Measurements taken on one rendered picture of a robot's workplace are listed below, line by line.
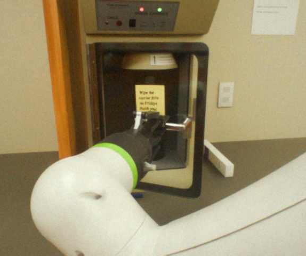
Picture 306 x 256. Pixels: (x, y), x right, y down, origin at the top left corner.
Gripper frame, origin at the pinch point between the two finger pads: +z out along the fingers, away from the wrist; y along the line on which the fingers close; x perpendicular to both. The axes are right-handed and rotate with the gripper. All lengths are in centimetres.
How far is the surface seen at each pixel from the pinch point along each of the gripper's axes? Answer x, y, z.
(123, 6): 9.3, 26.7, 2.0
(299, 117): -46, -16, 88
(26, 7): 63, 32, 32
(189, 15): -4.1, 25.2, 10.7
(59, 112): 23.5, 2.8, -6.0
